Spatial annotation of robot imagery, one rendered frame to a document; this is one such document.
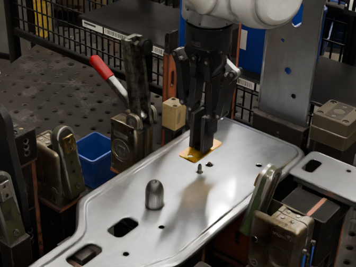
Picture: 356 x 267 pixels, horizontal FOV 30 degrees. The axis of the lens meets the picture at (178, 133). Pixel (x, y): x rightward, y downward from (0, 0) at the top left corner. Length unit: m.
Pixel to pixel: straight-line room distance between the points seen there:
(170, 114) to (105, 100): 0.78
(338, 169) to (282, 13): 0.50
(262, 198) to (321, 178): 0.21
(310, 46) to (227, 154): 0.26
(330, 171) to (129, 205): 0.38
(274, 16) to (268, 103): 0.59
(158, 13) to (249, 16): 1.00
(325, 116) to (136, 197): 0.41
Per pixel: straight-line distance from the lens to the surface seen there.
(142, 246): 1.04
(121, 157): 1.29
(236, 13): 0.83
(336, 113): 1.32
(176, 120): 1.28
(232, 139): 1.31
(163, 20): 1.75
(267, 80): 1.38
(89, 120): 1.95
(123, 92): 1.25
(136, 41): 1.18
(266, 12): 0.81
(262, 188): 1.03
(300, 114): 1.36
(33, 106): 2.04
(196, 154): 1.16
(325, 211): 1.18
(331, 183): 1.22
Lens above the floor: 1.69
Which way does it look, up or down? 32 degrees down
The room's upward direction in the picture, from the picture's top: 2 degrees clockwise
